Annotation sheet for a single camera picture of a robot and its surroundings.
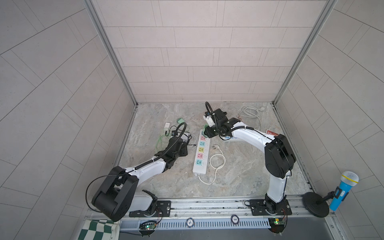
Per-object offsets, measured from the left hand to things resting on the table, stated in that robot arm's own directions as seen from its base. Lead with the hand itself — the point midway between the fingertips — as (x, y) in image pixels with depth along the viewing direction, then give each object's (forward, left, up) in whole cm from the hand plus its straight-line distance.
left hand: (187, 144), depth 89 cm
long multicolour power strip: (-9, -8, -1) cm, 12 cm away
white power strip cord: (-9, -18, -4) cm, 21 cm away
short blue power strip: (-5, -24, +15) cm, 28 cm away
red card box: (+10, -55, -3) cm, 56 cm away
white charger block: (+6, +2, -3) cm, 7 cm away
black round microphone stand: (-31, -65, -2) cm, 72 cm away
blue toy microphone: (-26, -65, +21) cm, 73 cm away
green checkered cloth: (-41, +36, -1) cm, 54 cm away
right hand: (+6, -11, +4) cm, 13 cm away
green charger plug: (+20, +6, -3) cm, 21 cm away
